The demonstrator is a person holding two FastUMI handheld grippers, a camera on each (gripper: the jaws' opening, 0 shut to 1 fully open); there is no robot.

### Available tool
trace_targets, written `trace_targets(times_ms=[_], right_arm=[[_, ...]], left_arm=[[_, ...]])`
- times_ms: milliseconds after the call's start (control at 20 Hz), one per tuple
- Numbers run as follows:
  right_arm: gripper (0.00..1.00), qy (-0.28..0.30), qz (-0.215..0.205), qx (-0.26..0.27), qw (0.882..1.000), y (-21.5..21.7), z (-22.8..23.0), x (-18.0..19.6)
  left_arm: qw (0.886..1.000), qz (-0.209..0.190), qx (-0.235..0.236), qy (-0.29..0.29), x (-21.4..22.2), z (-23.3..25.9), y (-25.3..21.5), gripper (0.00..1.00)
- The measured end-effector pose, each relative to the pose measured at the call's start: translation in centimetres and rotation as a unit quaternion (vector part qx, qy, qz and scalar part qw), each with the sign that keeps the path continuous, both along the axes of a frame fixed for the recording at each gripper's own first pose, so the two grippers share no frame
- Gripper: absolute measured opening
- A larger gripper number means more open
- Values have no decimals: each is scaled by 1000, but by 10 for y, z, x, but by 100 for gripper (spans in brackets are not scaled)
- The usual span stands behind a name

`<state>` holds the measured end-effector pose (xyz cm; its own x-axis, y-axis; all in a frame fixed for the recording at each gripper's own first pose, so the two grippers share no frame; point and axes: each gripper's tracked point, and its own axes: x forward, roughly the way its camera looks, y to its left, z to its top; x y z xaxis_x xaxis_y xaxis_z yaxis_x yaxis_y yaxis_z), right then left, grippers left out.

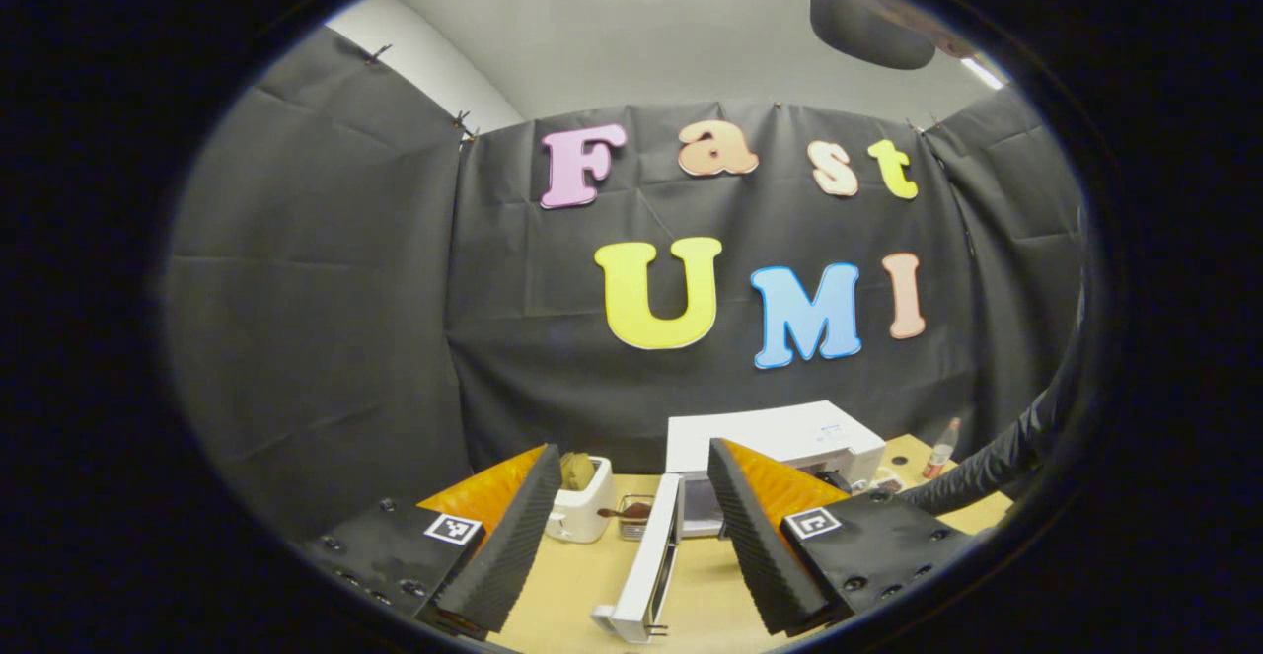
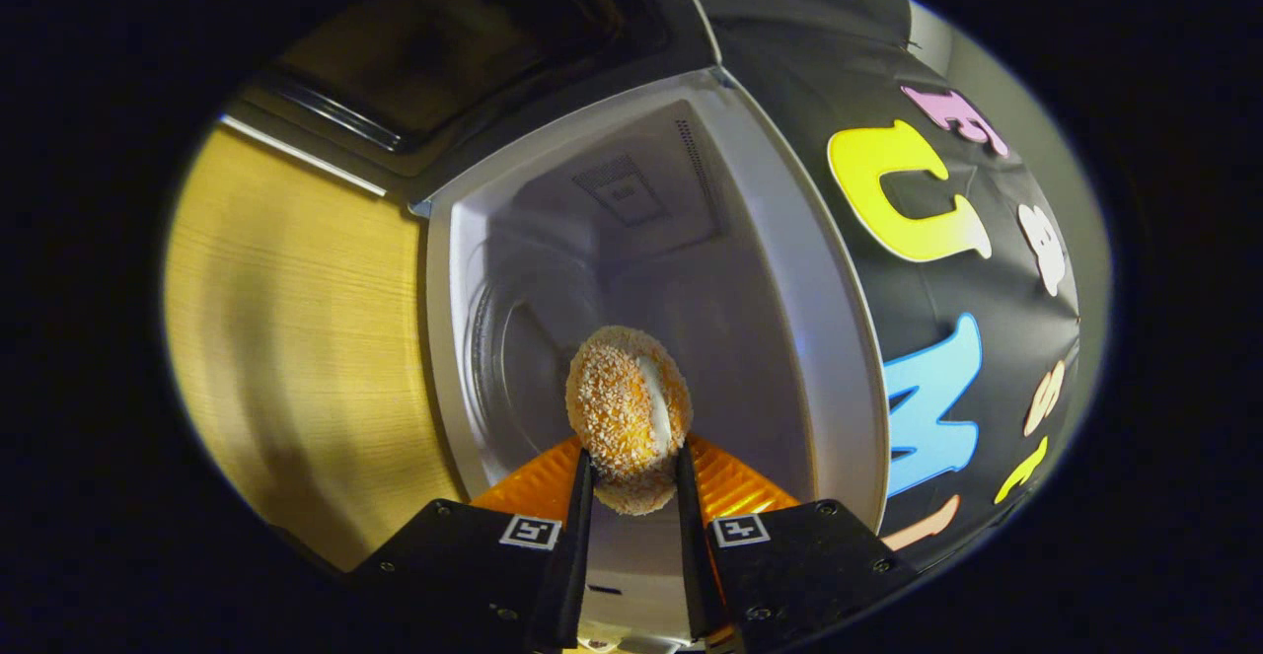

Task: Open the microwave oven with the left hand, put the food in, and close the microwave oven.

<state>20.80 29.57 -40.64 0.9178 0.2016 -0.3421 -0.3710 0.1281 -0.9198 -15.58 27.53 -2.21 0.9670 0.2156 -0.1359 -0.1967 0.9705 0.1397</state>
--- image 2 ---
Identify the breaded food patty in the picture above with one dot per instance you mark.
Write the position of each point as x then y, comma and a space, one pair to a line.
617, 407

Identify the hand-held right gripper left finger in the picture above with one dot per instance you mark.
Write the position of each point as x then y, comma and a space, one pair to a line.
474, 575

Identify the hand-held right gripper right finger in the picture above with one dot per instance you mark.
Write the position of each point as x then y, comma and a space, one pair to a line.
809, 565

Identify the glass turntable plate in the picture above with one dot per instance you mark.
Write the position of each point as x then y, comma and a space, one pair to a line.
513, 358

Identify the white microwave oven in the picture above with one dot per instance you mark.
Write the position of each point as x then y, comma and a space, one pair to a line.
770, 338

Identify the black backdrop cloth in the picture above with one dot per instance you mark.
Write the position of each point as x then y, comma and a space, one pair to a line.
809, 42

